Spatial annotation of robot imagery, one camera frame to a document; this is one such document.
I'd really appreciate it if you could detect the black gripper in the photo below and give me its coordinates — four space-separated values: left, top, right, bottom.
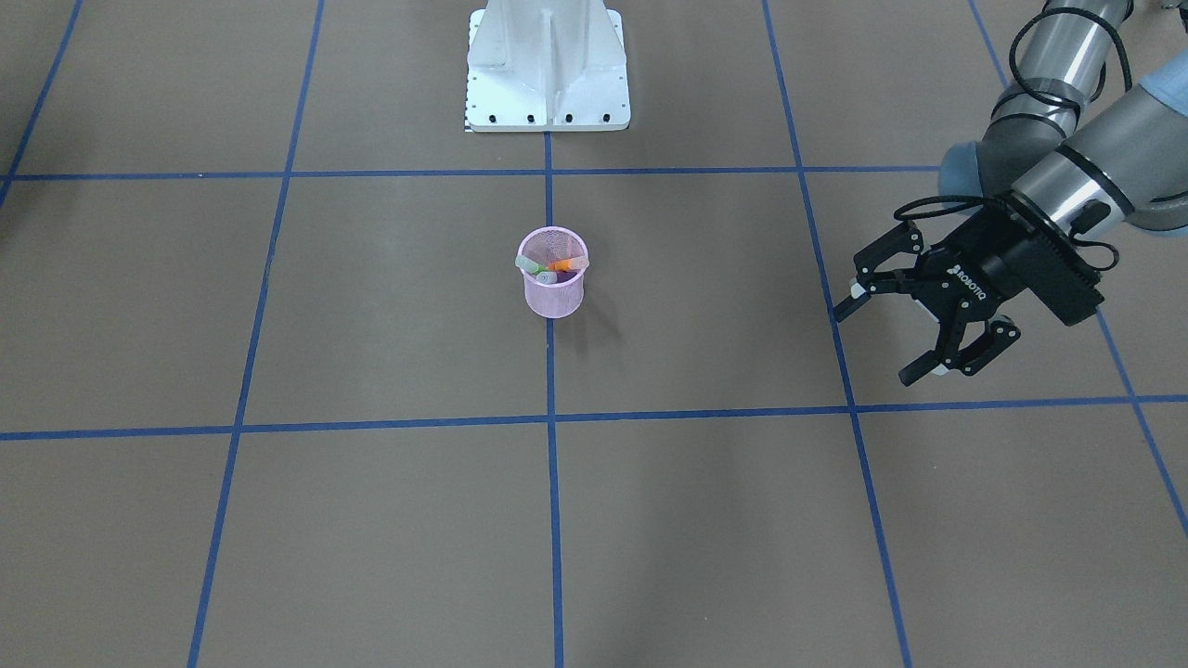
832 198 1104 386

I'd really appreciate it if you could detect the orange highlighter pen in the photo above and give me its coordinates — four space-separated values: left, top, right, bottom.
546 256 589 275

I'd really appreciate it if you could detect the green highlighter pen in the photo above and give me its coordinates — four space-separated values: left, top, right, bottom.
516 256 560 285

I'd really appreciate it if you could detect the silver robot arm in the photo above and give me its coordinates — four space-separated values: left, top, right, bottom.
834 1 1187 386

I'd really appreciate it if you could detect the pink plastic pen holder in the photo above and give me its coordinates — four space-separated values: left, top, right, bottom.
516 225 590 320

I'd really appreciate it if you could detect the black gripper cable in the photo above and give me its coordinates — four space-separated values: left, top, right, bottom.
891 6 1143 272

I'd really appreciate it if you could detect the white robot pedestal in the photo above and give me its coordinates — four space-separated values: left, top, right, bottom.
465 1 632 133

